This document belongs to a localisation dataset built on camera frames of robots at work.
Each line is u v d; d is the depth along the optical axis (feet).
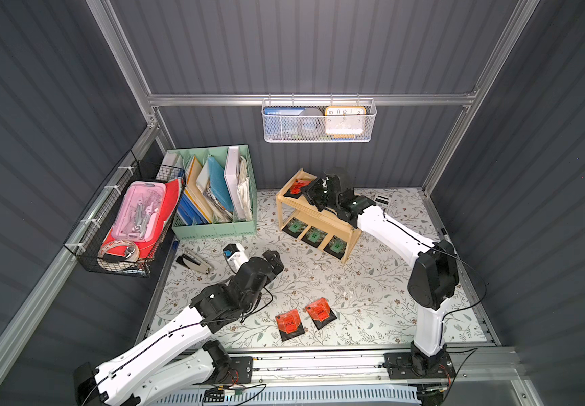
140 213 2.37
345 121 2.91
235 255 2.09
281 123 3.02
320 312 2.77
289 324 2.71
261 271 1.74
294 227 3.44
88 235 2.03
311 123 2.97
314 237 3.34
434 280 1.60
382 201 3.81
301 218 3.54
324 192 2.42
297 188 2.90
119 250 2.21
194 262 3.09
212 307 1.60
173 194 2.53
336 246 3.23
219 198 3.14
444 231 3.65
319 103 2.92
